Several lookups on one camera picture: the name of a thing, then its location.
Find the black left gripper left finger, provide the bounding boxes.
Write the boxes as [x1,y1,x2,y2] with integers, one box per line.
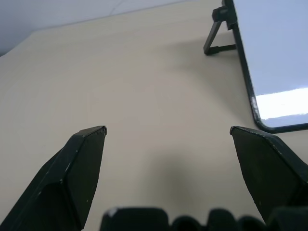
[0,125,108,231]

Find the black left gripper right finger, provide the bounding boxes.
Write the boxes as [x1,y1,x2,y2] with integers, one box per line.
[230,126,308,226]

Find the black-framed whiteboard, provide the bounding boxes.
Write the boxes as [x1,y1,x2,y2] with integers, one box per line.
[220,0,308,134]

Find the black whiteboard stand leg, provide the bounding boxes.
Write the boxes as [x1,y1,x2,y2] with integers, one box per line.
[203,6,238,56]

